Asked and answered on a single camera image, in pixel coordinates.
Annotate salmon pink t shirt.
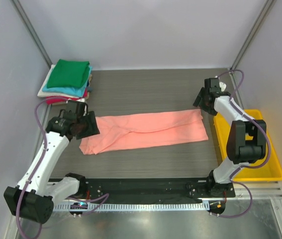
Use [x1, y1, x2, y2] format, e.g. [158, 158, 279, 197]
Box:
[79, 110, 208, 155]

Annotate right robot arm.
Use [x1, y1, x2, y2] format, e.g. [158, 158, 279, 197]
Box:
[193, 78, 272, 197]

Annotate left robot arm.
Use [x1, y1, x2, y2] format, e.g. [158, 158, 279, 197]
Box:
[3, 100, 99, 224]

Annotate cyan folded t shirt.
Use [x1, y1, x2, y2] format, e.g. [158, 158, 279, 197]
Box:
[37, 65, 92, 99]

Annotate grey folded t shirt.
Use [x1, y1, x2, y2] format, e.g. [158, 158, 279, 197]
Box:
[86, 76, 92, 92]

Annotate red folded t shirt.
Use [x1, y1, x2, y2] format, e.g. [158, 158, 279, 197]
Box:
[43, 87, 86, 105]

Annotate green folded t shirt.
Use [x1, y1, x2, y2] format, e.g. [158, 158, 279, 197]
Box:
[47, 59, 90, 89]

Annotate beige folded t shirt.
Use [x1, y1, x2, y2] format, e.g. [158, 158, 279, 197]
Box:
[83, 74, 93, 100]

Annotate white folded t shirt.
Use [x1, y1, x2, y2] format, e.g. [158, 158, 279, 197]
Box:
[37, 65, 75, 98]

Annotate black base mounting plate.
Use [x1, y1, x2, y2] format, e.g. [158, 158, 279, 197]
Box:
[48, 177, 236, 204]

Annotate yellow plastic bin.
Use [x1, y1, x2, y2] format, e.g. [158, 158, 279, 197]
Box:
[213, 109, 282, 182]

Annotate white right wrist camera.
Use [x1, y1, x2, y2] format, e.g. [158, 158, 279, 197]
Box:
[215, 76, 227, 92]

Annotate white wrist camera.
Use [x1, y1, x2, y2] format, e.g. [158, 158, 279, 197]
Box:
[215, 76, 227, 92]
[66, 98, 86, 103]

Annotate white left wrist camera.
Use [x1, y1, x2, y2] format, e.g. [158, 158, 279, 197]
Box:
[66, 98, 86, 103]

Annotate slotted cable duct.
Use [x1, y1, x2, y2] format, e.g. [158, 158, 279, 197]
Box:
[53, 201, 209, 213]

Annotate left aluminium frame post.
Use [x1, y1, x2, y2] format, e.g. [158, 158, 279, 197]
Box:
[10, 0, 52, 67]

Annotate aluminium frame post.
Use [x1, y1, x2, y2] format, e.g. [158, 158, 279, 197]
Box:
[230, 0, 277, 70]
[10, 0, 52, 67]

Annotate right aluminium frame post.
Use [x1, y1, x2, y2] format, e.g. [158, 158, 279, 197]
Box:
[230, 0, 277, 70]

